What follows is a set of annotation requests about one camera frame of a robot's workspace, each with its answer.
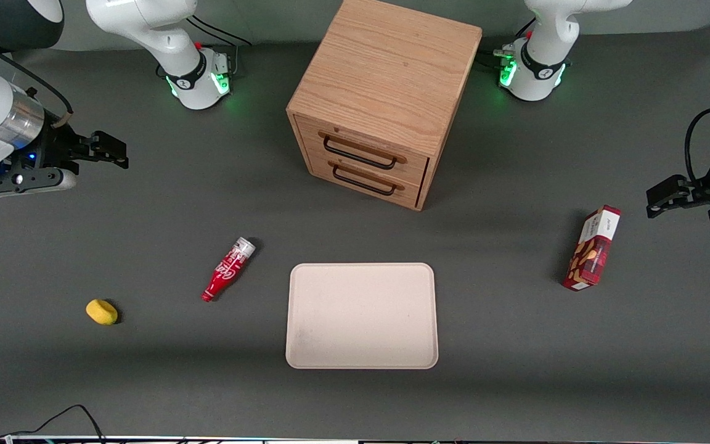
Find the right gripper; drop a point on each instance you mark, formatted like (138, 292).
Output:
(56, 146)

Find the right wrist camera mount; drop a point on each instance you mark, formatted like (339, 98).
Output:
(28, 180)

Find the red cookie box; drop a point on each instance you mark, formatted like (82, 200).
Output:
(592, 250)

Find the yellow sponge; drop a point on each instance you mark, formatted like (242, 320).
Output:
(101, 312)

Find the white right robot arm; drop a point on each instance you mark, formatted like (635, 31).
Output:
(164, 24)

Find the wooden drawer cabinet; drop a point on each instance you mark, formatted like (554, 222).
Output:
(386, 68)

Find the beige plastic tray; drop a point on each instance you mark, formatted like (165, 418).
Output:
(361, 317)

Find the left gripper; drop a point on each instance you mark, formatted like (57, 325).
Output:
(697, 189)

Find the red coke bottle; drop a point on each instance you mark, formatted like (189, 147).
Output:
(225, 271)

